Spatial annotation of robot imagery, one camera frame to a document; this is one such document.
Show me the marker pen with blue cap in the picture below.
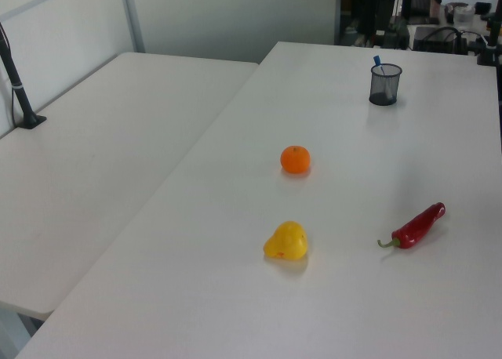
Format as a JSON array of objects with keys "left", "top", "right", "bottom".
[{"left": 372, "top": 55, "right": 395, "bottom": 101}]

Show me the black mesh pen cup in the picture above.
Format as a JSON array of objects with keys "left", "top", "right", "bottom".
[{"left": 368, "top": 63, "right": 403, "bottom": 107}]

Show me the orange mandarin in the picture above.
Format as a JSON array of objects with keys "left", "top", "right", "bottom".
[{"left": 279, "top": 145, "right": 312, "bottom": 175}]

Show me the red chili pepper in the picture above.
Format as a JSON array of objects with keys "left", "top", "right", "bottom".
[{"left": 377, "top": 201, "right": 446, "bottom": 251}]

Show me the black equipment rack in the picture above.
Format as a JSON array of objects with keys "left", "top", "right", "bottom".
[{"left": 355, "top": 0, "right": 411, "bottom": 49}]

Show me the black flat box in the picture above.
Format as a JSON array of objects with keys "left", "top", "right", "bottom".
[{"left": 413, "top": 25, "right": 467, "bottom": 55}]

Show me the black pole stand with base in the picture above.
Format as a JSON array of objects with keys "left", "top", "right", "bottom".
[{"left": 0, "top": 21, "right": 48, "bottom": 130}]

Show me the clear plastic container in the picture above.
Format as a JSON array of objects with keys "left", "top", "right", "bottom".
[{"left": 453, "top": 5, "right": 475, "bottom": 27}]

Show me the grey aluminium partition post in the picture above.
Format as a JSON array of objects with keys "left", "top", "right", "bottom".
[{"left": 119, "top": 0, "right": 146, "bottom": 54}]

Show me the black camera clamp mount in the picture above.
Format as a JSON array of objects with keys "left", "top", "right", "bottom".
[{"left": 475, "top": 12, "right": 502, "bottom": 67}]

